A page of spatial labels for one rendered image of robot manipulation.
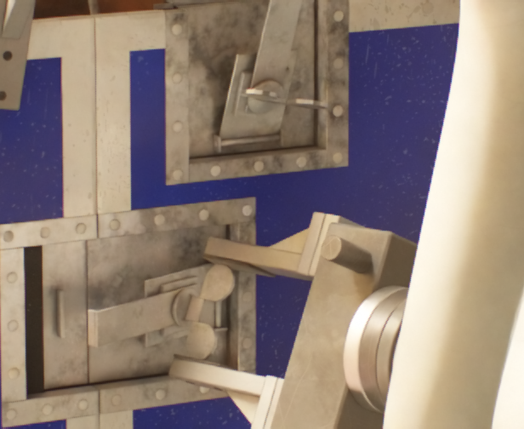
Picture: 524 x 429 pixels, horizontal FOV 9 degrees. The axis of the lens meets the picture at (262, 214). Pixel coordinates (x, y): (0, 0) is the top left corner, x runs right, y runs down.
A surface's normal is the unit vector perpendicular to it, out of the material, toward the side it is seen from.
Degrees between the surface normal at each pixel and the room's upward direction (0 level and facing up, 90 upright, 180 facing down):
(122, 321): 90
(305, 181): 90
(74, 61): 90
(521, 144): 102
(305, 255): 64
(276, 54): 114
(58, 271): 90
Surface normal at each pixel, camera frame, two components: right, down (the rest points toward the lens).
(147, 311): 0.76, 0.14
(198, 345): -0.63, -0.28
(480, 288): 0.04, 0.39
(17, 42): 0.45, 0.20
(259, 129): 0.41, 0.58
